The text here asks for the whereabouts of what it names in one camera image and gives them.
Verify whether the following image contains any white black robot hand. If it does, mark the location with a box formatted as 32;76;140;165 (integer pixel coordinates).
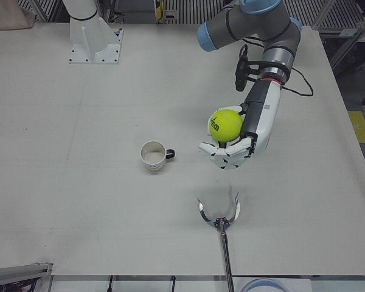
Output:
197;79;283;172

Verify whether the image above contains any yellow tennis ball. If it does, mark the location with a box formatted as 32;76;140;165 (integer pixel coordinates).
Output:
208;108;243;143

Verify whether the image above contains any metal claw on rod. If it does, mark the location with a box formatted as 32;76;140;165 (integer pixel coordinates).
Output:
196;190;241;292

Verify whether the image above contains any metal slatted grille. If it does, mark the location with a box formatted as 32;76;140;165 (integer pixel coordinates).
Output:
164;0;232;25

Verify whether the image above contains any yellow black box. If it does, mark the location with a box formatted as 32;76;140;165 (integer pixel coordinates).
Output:
153;0;165;23

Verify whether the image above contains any light blue round cap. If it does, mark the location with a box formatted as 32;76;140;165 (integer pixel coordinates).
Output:
239;277;289;292

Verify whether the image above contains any beige bag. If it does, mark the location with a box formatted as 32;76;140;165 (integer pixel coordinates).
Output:
0;0;35;31

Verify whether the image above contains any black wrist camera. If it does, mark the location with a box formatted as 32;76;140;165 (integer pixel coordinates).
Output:
234;44;262;92

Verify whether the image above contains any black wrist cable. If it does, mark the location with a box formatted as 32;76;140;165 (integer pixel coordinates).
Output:
280;67;314;97

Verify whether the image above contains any aluminium frame with label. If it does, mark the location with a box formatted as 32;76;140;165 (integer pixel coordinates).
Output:
311;0;365;39

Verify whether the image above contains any white mug black handle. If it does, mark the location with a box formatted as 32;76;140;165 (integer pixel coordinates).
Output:
140;140;176;173

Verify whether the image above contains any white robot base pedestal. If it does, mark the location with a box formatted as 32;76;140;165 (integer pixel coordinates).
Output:
62;0;125;65

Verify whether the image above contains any aluminium profile frame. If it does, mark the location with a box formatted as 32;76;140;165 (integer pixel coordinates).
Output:
0;262;54;292

